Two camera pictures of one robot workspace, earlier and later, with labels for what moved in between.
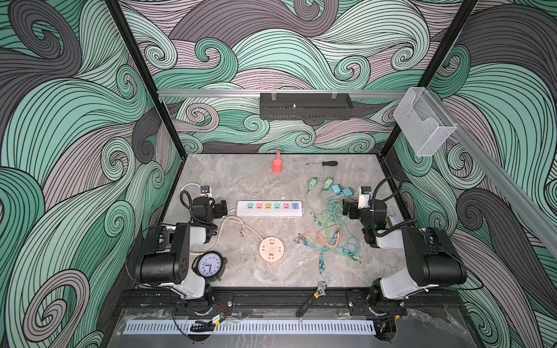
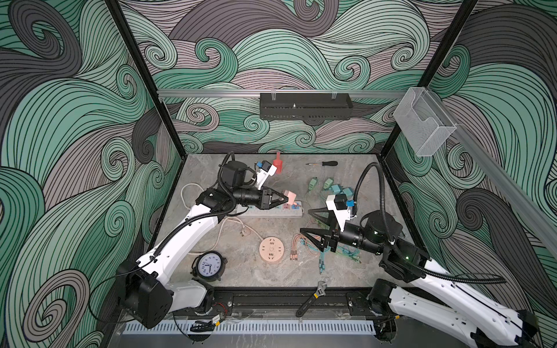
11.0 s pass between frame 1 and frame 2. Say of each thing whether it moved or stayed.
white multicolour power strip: stayed
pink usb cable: moved
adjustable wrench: stayed
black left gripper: moved
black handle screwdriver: stayed
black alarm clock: stayed
